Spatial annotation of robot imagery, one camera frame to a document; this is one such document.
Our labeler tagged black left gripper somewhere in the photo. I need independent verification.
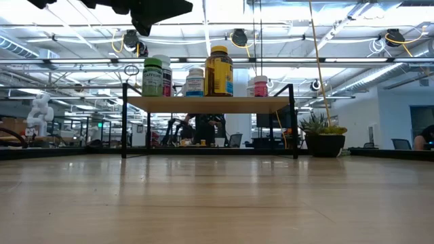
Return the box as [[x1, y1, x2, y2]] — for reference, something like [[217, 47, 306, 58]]
[[79, 0, 194, 37]]

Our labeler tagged wooden shelf with black legs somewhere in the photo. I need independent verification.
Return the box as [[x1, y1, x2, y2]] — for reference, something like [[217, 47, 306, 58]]
[[121, 83, 300, 160]]

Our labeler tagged amber fish oil bottle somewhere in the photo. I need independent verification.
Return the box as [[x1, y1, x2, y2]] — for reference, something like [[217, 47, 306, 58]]
[[204, 45, 234, 98]]

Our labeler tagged person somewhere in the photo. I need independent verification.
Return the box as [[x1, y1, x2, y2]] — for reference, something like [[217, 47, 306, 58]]
[[412, 123, 434, 152], [182, 113, 227, 147]]

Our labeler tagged white bottle with blue-edged label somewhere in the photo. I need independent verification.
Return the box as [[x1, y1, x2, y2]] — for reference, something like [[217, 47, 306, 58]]
[[185, 67, 205, 98]]

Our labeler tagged dark monitor screen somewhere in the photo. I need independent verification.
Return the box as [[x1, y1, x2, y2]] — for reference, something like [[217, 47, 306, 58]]
[[256, 113, 272, 138]]

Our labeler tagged black aluminium extrusion frame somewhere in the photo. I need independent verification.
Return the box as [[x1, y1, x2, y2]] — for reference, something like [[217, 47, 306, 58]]
[[0, 146, 434, 161]]

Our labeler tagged long ceiling light bar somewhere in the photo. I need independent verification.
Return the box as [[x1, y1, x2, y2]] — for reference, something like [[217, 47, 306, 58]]
[[0, 56, 434, 66]]

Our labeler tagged potted succulent in black pot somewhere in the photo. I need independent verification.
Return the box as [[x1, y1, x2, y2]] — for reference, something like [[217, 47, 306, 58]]
[[298, 110, 349, 159]]

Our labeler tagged white bottle with purple label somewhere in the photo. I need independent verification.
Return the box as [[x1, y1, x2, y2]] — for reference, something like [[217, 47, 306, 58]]
[[152, 54, 174, 98]]

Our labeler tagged green-capped green caffeine bottle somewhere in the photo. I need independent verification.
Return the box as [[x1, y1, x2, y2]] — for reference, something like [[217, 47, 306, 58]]
[[141, 57, 164, 98]]

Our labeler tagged pink bottle with white cap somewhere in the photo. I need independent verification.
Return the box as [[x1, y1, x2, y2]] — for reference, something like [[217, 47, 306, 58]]
[[253, 75, 269, 98]]

